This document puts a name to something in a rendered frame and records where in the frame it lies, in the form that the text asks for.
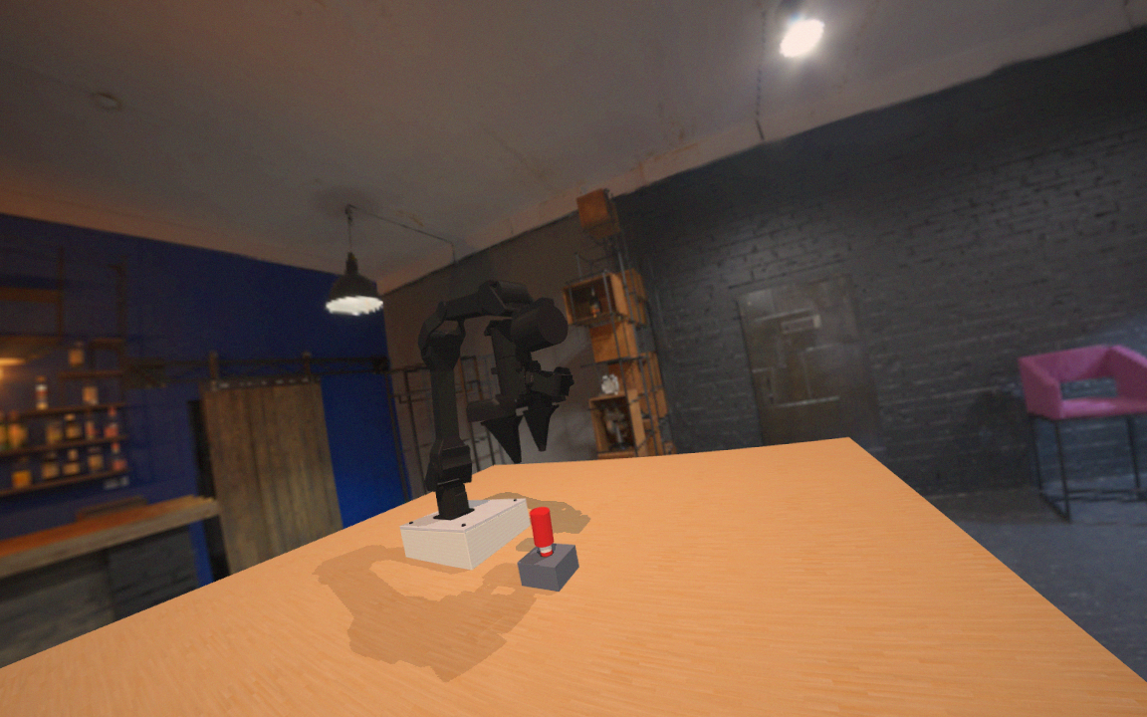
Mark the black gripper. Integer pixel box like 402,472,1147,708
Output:
466,354,565,463

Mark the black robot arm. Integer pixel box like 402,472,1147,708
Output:
418,279,574,520

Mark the red marker cap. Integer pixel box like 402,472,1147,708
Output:
530,507,554,548

